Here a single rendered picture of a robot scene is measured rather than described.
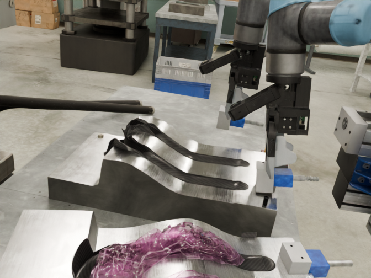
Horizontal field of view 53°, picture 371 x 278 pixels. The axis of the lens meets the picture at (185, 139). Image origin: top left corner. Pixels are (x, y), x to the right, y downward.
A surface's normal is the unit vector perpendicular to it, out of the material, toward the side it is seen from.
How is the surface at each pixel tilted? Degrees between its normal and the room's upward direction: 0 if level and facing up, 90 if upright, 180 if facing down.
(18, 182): 0
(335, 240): 0
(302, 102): 82
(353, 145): 90
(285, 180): 82
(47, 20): 89
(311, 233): 0
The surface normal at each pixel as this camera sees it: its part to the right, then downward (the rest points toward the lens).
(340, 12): -0.67, -0.21
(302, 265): 0.11, 0.44
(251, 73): -0.18, 0.40
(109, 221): 0.11, -0.90
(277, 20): -0.77, 0.18
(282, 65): -0.36, 0.26
